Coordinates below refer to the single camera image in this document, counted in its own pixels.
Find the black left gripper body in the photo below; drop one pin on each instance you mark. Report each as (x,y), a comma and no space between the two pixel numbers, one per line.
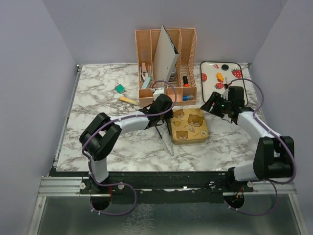
(166,116)

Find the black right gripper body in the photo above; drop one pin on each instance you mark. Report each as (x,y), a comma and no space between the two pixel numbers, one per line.
(221,106)

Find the black-tipped metal tongs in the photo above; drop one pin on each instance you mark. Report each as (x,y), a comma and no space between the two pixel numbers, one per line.
(163,132)

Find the silver tin lid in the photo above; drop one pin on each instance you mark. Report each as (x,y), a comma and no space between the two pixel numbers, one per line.
(188,122)

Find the gold metal cookie tin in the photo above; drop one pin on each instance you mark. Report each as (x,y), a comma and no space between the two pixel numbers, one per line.
(189,140)

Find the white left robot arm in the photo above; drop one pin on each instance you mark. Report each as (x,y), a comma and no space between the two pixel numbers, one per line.
(99,138)

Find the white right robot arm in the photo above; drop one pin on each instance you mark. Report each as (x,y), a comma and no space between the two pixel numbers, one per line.
(273,157)

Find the peach plastic desk organizer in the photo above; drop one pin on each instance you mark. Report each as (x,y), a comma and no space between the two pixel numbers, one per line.
(185,40)

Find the light blue eraser case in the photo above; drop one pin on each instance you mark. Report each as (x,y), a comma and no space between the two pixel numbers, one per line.
(146,83)

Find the blue white patterned tin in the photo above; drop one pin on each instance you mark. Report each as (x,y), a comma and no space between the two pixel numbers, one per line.
(173,75)

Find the orange fish-shaped cookie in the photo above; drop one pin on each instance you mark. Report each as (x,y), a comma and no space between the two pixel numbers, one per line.
(220,77)

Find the black orange marker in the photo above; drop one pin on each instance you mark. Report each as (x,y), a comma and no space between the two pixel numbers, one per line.
(185,81)

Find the strawberry print white tray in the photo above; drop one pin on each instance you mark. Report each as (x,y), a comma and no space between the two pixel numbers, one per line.
(214,75)

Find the pink white stapler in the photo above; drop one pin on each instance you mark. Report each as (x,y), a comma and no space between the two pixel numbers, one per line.
(144,73)

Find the black round sandwich cookie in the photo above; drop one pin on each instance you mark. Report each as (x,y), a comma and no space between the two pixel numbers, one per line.
(224,67)

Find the teal eraser block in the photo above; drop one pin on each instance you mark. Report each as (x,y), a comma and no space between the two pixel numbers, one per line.
(119,88)

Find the grey folder board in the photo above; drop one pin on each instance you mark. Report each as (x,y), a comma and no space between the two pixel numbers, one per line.
(165,58)

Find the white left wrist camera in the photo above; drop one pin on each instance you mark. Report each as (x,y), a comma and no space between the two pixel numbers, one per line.
(157,92)

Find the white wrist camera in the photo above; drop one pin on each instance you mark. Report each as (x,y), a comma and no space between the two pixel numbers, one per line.
(225,94)
(157,92)

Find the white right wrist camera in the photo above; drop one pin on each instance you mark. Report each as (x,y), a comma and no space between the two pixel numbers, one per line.
(225,94)

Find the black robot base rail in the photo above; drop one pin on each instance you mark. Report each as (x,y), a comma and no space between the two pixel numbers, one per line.
(163,187)

